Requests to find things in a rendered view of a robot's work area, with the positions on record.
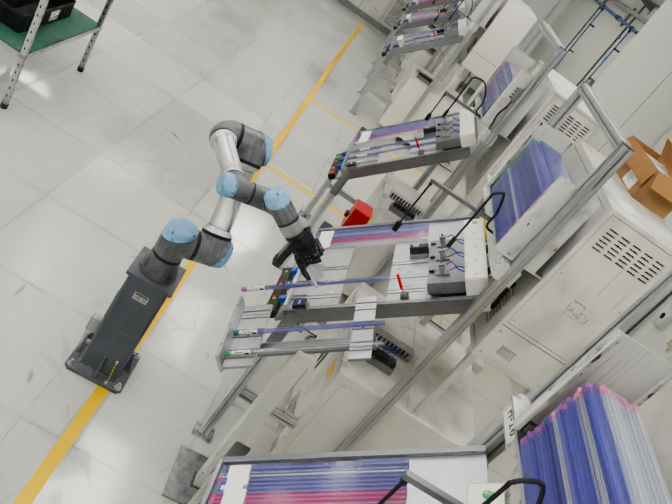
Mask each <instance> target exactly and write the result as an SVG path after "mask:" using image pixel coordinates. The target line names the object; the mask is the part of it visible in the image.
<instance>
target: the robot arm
mask: <svg viewBox="0 0 672 504"><path fill-rule="evenodd" d="M209 143H210V146H211V148H212V149H213V150H214V151H215V155H216V160H217V164H218V168H219V172H220V175H219V177H218V179H217V181H216V187H215V190H216V192H217V193H218V194H220V197H219V199H218V202H217V204H216V207H215V209H214V212H213V214H212V217H211V219H210V222H209V224H207V225H205V226H203V228H202V231H199V229H198V227H197V226H196V225H195V224H193V223H192V222H191V221H190V220H187V219H183V218H174V219H172V220H170V221H169V222H168V223H167V224H166V226H165V227H164V228H163V230H162V232H161V234H160V236H159V238H158V239H157V241H156V243H155V245H154V246H153V248H152V249H150V250H149V251H148V252H146V253H145V254H144V255H143V256H142V257H141V259H140V261H139V269H140V271H141V272H142V274H143V275H144V276H145V277H146V278H148V279H149V280H151V281H153V282H155V283H158V284H162V285H169V284H172V283H174V282H175V280H176V279H177V277H178V275H179V269H180V263H181V262H182V260H183V259H187V260H190V261H193V262H196V263H200V264H203V265H206V266H207V267H213V268H221V267H223V266H224V265H225V264H226V263H227V262H228V261H229V259H230V257H231V255H232V253H233V249H234V244H233V242H232V241H231V240H232V235H231V233H230V232H231V229H232V227H233V224H234V222H235V219H236V217H237V214H238V212H239V209H240V207H241V204H242V203H244V204H246V205H249V206H251V207H254V208H257V209H259V210H262V211H265V212H267V213H268V214H270V215H272V217H273V218H274V220H275V222H276V224H277V226H278V228H279V230H280V232H281V233H282V235H283V237H285V239H286V241H287V242H288V243H287V244H286V245H285V246H284V247H283V248H282V249H281V250H280V251H279V252H278V253H277V254H276V255H275V256H274V257H273V259H272V265H273V266H275V267H276V268H278V267H279V266H281V265H282V264H283V263H284V261H285V260H286V259H287V258H288V257H289V256H290V255H291V253H292V252H293V254H294V259H295V261H296V264H297V265H298V267H299V269H300V271H301V273H302V275H303V276H304V278H305V279H306V280H307V281H308V282H309V283H310V284H312V285H313V286H315V287H316V288H319V286H318V284H317V283H316V282H317V281H319V280H320V279H321V278H323V277H324V273H323V271H324V270H326V266H325V265H323V264H317V263H320V262H322V260H321V256H323V254H324V253H323V252H324V249H323V247H322V245H321V243H320V241H319V239H318V238H317V239H314V237H313V235H312V233H311V227H310V226H307V227H304V225H303V223H302V221H301V219H300V217H299V215H298V213H297V211H296V209H295V207H294V205H293V203H292V201H291V199H290V196H289V194H288V193H287V192H286V190H285V189H284V188H283V187H276V188H273V189H271V188H267V187H264V186H262V185H259V184H256V183H254V182H251V179H252V177H253V174H254V173H255V172H257V171H259V170H260V168H261V166H262V167H263V166H266V165H267V164H268V162H269V161H270V159H271V156H272V152H273V141H272V139H271V137H270V136H269V135H267V134H265V133H263V132H262V131H258V130H256V129H253V128H251V127H249V126H247V125H244V124H242V123H240V122H238V121H234V120H225V121H221V122H219V123H217V124H216V125H215V126H214V127H213V128H212V129H211V131H210V134H209ZM319 244H320V245H319ZM320 246H321V247H320ZM321 248H322V249H321Z"/></svg>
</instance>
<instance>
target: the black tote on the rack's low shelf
mask: <svg viewBox="0 0 672 504"><path fill-rule="evenodd" d="M39 2H40V0H0V22H1V23H3V24H5V25H6V26H8V27H9V28H11V29H12V30H14V31H15V32H17V33H22V32H25V31H28V30H29V28H30V26H31V23H32V20H33V18H34V15H35V12H36V10H37V7H38V5H39ZM76 2H77V1H76V0H49V2H48V4H47V7H46V9H45V12H44V15H43V17H42V20H41V22H40V25H39V27H40V26H43V25H46V24H49V23H52V22H55V21H58V20H61V19H65V18H67V17H70V14H71V12H72V10H73V8H74V5H75V4H76Z"/></svg>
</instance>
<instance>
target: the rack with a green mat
mask: <svg viewBox="0 0 672 504"><path fill-rule="evenodd" d="M113 1H114V0H107V1H106V4H105V6H104V8H103V11H102V13H101V15H100V17H99V20H98V22H96V21H94V20H93V19H91V18H90V17H88V16H87V15H85V14H84V13H82V12H81V11H79V10H78V9H76V8H75V7H74V8H73V10H72V12H71V14H70V17H67V18H65V19H61V20H58V21H55V22H52V23H49V24H46V25H43V26H40V27H39V25H40V22H41V20H42V17H43V15H44V12H45V9H46V7H47V4H48V2H49V0H40V2H39V5H38V7H37V10H36V12H35V15H34V18H33V20H32V23H31V26H30V28H29V30H28V31H25V32H22V33H17V32H15V31H14V30H12V29H11V28H9V27H8V26H6V25H5V24H3V23H1V22H0V46H2V47H3V48H5V49H6V50H8V51H10V52H11V53H13V54H14V55H16V56H17V57H18V60H17V62H16V65H15V68H14V70H13V73H12V75H11V78H10V81H9V83H8V86H7V89H6V91H5V94H4V97H3V99H2V101H1V104H0V107H1V108H2V109H7V108H8V106H9V102H10V100H11V97H12V95H13V92H14V89H15V87H16V84H17V82H18V79H19V77H20V74H21V71H22V69H23V66H24V64H25V61H26V59H28V58H31V57H33V56H36V55H38V54H41V53H43V52H46V51H48V50H51V49H53V48H56V47H58V46H61V45H64V44H66V43H69V42H71V41H74V40H76V39H79V38H81V37H84V36H86V35H89V34H91V33H93V34H92V36H91V38H90V41H89V43H88V45H87V48H86V50H85V52H84V55H83V57H82V59H81V61H80V64H79V65H78V68H77V71H79V72H83V70H84V67H85V65H86V63H87V61H88V58H89V56H90V54H91V51H92V49H93V47H94V45H95V42H96V40H97V38H98V35H99V33H100V31H101V29H102V26H103V24H104V22H105V19H106V17H107V15H108V13H109V10H110V8H111V6H112V3H113Z"/></svg>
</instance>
